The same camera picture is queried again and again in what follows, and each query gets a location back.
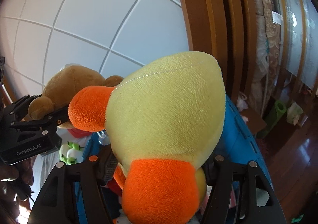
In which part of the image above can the person's left hand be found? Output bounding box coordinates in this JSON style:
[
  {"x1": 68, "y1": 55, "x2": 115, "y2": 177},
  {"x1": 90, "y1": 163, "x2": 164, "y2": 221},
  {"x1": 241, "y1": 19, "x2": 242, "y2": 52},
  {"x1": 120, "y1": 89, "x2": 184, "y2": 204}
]
[{"x1": 1, "y1": 158, "x2": 34, "y2": 203}]

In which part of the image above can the yellow duck plush toy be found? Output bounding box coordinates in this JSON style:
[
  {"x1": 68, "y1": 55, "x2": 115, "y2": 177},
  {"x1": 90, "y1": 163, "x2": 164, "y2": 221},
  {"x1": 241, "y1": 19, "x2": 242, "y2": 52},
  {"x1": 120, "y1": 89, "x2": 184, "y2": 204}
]
[{"x1": 68, "y1": 51, "x2": 226, "y2": 223}]

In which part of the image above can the green rolled mat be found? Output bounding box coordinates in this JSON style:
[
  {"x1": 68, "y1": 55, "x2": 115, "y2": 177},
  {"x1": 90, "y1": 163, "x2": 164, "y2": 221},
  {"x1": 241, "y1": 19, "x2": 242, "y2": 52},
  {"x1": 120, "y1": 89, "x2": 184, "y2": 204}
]
[{"x1": 258, "y1": 100, "x2": 287, "y2": 138}]

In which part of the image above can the blue plastic crate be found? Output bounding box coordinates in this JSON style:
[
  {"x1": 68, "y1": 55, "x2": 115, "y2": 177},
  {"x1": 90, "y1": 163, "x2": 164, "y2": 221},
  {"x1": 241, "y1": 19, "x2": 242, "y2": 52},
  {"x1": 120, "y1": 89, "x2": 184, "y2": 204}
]
[{"x1": 75, "y1": 96, "x2": 273, "y2": 223}]

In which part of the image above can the brown bear plush toy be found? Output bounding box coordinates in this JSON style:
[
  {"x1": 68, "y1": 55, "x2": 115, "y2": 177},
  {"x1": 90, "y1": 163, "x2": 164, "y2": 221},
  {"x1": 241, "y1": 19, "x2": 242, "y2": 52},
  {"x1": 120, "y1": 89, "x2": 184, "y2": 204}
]
[{"x1": 28, "y1": 65, "x2": 123, "y2": 120}]

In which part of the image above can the green frog plush toy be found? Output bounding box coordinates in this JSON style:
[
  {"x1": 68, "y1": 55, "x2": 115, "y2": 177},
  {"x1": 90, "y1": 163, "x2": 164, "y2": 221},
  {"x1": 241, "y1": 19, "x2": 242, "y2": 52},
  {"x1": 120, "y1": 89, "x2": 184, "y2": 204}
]
[{"x1": 59, "y1": 142, "x2": 85, "y2": 165}]

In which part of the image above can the white curtain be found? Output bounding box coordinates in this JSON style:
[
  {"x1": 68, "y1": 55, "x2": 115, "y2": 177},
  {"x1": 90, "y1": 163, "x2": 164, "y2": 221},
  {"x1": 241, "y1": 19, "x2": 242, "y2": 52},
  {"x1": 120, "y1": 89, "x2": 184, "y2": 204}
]
[{"x1": 280, "y1": 0, "x2": 317, "y2": 89}]

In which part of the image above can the wooden door frame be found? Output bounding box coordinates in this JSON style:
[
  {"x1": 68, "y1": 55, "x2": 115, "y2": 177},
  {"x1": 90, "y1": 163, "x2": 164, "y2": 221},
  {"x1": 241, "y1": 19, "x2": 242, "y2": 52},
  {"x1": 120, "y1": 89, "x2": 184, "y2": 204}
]
[{"x1": 180, "y1": 0, "x2": 257, "y2": 103}]

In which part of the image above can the rolled patterned carpet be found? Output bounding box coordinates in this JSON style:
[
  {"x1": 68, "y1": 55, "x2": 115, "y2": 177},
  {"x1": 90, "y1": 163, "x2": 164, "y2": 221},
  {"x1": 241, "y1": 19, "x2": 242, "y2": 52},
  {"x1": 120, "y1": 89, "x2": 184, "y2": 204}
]
[{"x1": 248, "y1": 0, "x2": 282, "y2": 115}]

